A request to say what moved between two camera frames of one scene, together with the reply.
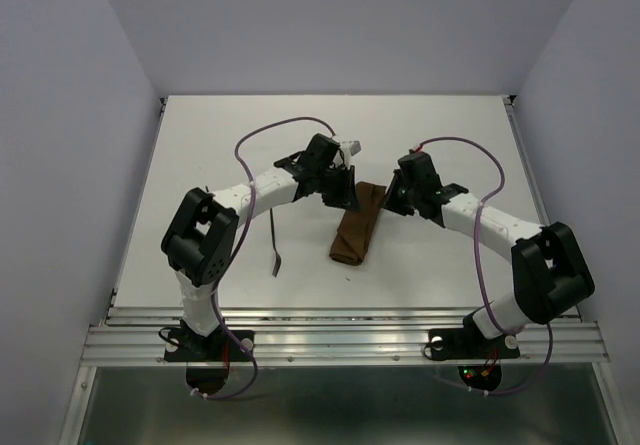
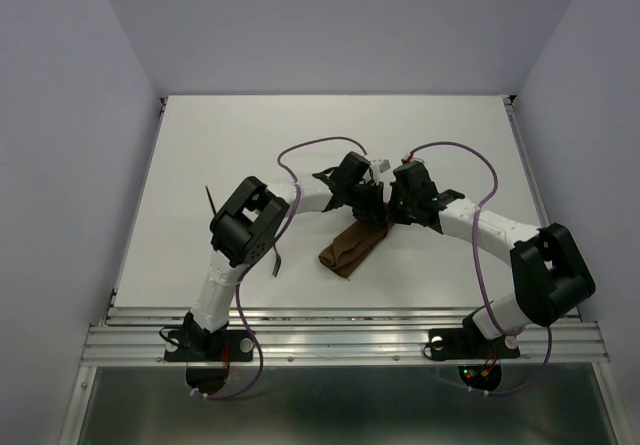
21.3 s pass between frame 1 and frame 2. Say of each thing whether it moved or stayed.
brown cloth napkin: moved
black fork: stayed
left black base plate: stayed
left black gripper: moved
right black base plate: stayed
